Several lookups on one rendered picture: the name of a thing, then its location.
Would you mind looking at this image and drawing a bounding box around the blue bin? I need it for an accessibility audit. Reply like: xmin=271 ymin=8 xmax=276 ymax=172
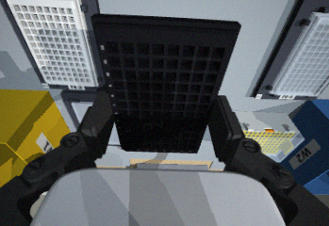
xmin=279 ymin=99 xmax=329 ymax=195

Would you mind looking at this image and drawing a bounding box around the yellow translucent bin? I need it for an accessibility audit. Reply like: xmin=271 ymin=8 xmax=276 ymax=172
xmin=0 ymin=89 xmax=71 ymax=187

